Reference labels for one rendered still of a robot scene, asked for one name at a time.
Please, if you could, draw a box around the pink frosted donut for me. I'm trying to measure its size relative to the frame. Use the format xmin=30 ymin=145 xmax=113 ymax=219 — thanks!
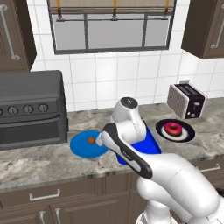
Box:
xmin=164 ymin=122 xmax=184 ymax=137

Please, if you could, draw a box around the black and white toaster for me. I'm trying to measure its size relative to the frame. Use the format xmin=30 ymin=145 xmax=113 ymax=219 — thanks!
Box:
xmin=166 ymin=82 xmax=208 ymax=120

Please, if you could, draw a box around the silver base cupboard handle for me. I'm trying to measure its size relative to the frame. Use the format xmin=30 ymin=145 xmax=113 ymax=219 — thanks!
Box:
xmin=38 ymin=210 xmax=46 ymax=224
xmin=54 ymin=206 xmax=62 ymax=224

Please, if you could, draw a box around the dark grey toaster oven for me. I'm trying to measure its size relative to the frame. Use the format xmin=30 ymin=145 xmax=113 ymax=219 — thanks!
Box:
xmin=0 ymin=69 xmax=70 ymax=151

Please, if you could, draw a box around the brown wall cupboard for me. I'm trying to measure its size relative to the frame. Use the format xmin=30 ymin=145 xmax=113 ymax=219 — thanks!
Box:
xmin=180 ymin=0 xmax=224 ymax=60
xmin=0 ymin=0 xmax=38 ymax=73

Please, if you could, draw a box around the silver wall cupboard handle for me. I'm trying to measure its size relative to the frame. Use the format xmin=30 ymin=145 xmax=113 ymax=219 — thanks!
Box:
xmin=210 ymin=10 xmax=224 ymax=50
xmin=0 ymin=3 xmax=21 ymax=61

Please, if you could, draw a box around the grey framed window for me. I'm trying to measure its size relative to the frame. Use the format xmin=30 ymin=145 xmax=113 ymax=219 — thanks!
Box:
xmin=46 ymin=0 xmax=178 ymax=56

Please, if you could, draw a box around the blue plate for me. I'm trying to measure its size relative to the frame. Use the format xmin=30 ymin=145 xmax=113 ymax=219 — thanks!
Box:
xmin=69 ymin=129 xmax=110 ymax=159

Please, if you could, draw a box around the black plate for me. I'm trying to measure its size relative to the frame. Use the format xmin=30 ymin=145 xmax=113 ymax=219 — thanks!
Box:
xmin=155 ymin=118 xmax=196 ymax=144

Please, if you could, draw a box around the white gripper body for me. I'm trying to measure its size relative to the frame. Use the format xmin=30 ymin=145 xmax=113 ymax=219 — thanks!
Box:
xmin=95 ymin=132 xmax=109 ymax=149

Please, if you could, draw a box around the brown drawer front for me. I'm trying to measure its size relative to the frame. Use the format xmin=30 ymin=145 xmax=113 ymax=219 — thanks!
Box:
xmin=191 ymin=155 xmax=224 ymax=183
xmin=0 ymin=176 xmax=105 ymax=210

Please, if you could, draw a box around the silver drawer handle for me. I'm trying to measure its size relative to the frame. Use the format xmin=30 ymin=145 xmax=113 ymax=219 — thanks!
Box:
xmin=28 ymin=188 xmax=62 ymax=203
xmin=195 ymin=163 xmax=222 ymax=174

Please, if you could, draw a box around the blue tray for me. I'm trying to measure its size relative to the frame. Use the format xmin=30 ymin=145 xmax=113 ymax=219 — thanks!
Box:
xmin=115 ymin=125 xmax=163 ymax=166

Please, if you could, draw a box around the dark toaster oven door handle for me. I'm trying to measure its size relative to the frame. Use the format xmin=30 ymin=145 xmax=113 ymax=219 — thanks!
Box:
xmin=0 ymin=114 xmax=63 ymax=126

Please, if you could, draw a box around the brown base cupboard door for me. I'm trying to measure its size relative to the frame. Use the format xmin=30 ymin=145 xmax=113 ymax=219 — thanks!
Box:
xmin=48 ymin=191 xmax=131 ymax=224
xmin=0 ymin=205 xmax=51 ymax=224

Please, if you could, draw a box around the beige window blind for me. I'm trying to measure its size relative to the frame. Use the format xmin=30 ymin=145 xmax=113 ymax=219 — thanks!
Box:
xmin=47 ymin=0 xmax=177 ymax=16

